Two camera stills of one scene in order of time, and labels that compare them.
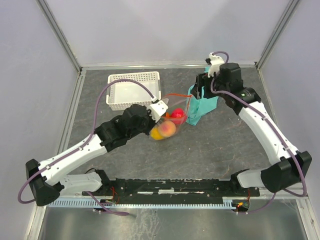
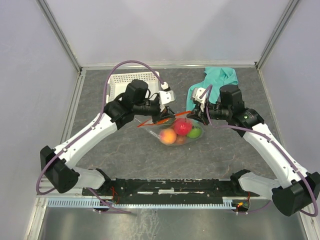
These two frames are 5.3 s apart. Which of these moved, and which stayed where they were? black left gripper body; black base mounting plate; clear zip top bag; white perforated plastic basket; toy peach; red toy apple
Moved: clear zip top bag; toy peach; red toy apple; black left gripper body
Stayed: white perforated plastic basket; black base mounting plate
